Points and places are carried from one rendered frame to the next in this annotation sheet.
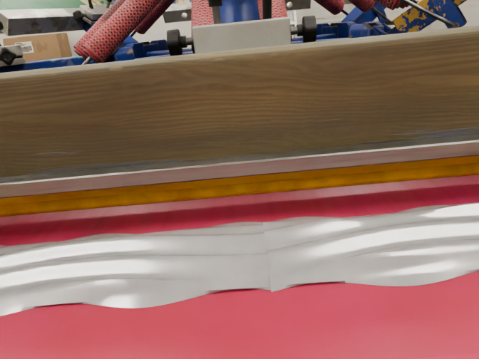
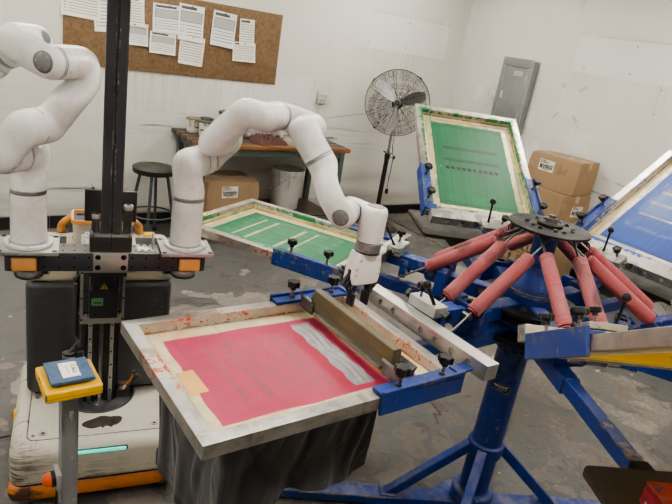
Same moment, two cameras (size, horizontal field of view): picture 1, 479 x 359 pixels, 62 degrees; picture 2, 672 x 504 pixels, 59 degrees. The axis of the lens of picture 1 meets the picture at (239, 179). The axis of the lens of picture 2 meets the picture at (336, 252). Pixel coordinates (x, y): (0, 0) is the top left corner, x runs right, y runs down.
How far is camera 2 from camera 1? 165 cm
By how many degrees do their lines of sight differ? 47
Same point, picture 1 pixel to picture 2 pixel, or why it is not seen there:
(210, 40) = (413, 300)
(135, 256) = (316, 337)
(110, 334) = (301, 342)
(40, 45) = (561, 169)
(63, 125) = (326, 309)
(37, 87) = (326, 301)
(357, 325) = (319, 360)
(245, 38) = (422, 306)
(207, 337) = (307, 349)
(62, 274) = (307, 333)
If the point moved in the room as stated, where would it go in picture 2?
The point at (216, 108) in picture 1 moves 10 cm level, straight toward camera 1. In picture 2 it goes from (344, 323) to (318, 329)
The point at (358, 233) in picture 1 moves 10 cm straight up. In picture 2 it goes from (339, 357) to (345, 326)
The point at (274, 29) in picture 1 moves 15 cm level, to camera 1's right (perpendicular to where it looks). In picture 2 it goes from (430, 310) to (465, 331)
